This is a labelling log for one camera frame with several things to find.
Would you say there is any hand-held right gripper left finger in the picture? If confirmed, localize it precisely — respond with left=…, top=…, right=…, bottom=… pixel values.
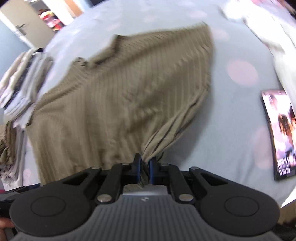
left=61, top=153, right=142, bottom=205

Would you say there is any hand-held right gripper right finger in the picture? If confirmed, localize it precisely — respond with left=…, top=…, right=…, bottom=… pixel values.
left=149, top=157, right=228, bottom=204

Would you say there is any beige striped garment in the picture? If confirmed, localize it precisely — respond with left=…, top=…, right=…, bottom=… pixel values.
left=0, top=23, right=214, bottom=187

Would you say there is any stack of folded striped clothes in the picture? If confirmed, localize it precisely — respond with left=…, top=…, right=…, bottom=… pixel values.
left=0, top=49, right=54, bottom=116

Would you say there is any person's left hand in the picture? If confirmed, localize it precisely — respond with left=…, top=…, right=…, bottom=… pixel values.
left=0, top=218, right=15, bottom=229

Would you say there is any bed with pink dotted sheet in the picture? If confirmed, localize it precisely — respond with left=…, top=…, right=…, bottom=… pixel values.
left=0, top=0, right=296, bottom=209

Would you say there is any smartphone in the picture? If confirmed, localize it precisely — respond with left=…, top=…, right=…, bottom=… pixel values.
left=261, top=89, right=296, bottom=181

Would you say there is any white door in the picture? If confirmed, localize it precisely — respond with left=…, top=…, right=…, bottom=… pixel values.
left=0, top=5, right=56, bottom=48

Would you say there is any white garment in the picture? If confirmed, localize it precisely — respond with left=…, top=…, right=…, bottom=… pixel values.
left=218, top=0, right=296, bottom=93

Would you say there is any metal door handle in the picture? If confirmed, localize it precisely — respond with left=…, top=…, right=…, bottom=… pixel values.
left=14, top=24, right=26, bottom=36

